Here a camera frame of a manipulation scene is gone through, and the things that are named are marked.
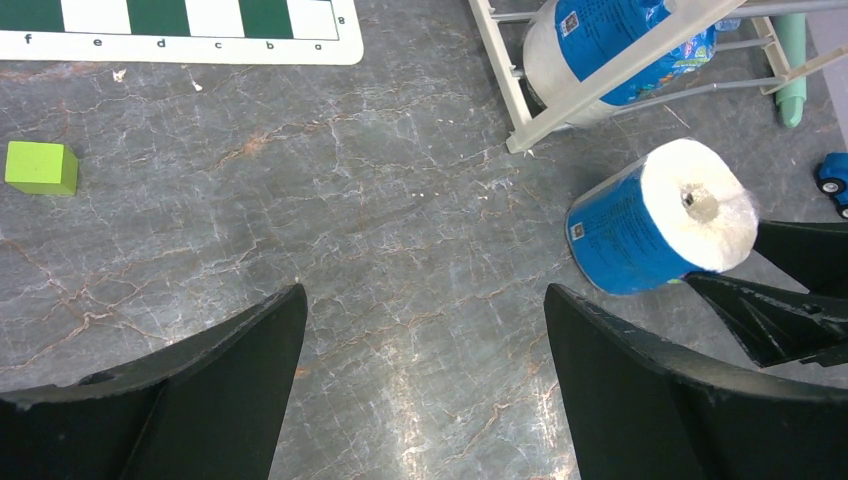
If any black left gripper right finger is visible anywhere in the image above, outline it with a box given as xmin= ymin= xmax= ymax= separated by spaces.
xmin=544 ymin=283 xmax=847 ymax=479

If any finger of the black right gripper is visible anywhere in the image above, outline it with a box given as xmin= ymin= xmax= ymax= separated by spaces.
xmin=685 ymin=272 xmax=847 ymax=368
xmin=754 ymin=220 xmax=847 ymax=299

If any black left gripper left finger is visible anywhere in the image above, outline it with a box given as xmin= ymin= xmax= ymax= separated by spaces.
xmin=1 ymin=284 xmax=308 ymax=479

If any blue white roll front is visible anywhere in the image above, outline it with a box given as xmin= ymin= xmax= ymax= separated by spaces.
xmin=564 ymin=138 xmax=759 ymax=295

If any cream metal shelf rack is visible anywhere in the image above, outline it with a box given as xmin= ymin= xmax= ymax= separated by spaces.
xmin=469 ymin=1 xmax=847 ymax=153

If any blue toy car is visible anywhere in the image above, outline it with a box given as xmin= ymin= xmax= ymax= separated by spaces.
xmin=815 ymin=152 xmax=848 ymax=219

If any mint green stick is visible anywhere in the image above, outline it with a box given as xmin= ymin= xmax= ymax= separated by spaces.
xmin=771 ymin=13 xmax=807 ymax=128

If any small green cube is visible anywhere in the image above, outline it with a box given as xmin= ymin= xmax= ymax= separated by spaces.
xmin=5 ymin=141 xmax=78 ymax=196

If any green white chessboard mat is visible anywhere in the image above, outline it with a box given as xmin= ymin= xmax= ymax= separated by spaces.
xmin=1 ymin=0 xmax=364 ymax=66

